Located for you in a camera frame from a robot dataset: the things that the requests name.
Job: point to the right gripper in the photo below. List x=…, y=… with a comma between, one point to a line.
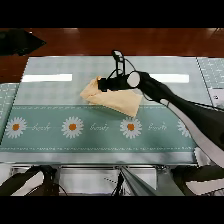
x=113, y=83

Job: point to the cream shirt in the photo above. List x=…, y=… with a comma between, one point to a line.
x=115, y=100

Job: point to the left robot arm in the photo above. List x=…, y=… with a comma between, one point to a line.
x=23, y=181

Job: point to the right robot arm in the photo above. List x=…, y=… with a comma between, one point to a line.
x=196, y=115

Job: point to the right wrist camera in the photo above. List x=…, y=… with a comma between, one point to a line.
x=117, y=55

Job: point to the silver frame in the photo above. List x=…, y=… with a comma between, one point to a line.
x=135, y=183

